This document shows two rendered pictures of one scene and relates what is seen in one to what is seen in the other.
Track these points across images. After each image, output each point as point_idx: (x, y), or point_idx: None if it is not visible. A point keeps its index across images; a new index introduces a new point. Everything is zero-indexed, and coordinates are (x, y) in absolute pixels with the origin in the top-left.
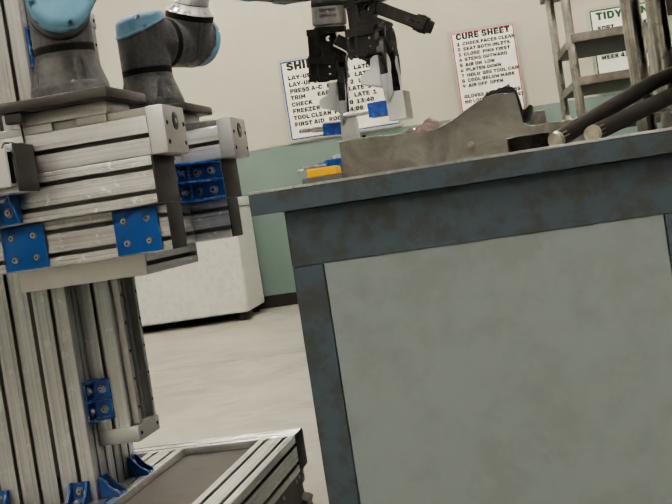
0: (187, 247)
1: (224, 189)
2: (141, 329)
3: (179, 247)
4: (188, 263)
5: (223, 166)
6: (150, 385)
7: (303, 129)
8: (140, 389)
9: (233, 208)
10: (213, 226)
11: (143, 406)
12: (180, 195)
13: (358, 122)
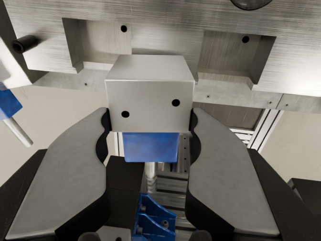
0: (169, 181)
1: (140, 200)
2: (185, 165)
3: (313, 180)
4: (173, 172)
5: (130, 225)
6: (185, 143)
7: (155, 187)
8: (188, 146)
9: (125, 179)
10: (143, 180)
11: (188, 139)
12: (171, 224)
13: (115, 67)
